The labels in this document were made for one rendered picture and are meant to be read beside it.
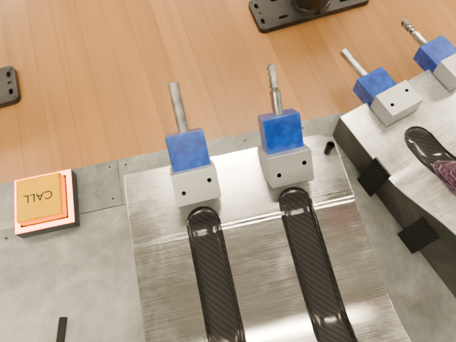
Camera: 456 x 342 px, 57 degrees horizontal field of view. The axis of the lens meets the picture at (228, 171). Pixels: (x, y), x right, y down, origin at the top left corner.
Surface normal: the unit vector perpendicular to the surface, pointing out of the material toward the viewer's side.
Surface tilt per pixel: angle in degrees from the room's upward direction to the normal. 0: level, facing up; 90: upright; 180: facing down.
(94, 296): 0
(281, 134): 43
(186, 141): 37
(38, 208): 0
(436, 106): 0
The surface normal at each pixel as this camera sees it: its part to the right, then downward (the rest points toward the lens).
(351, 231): -0.02, -0.35
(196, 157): 0.15, 0.20
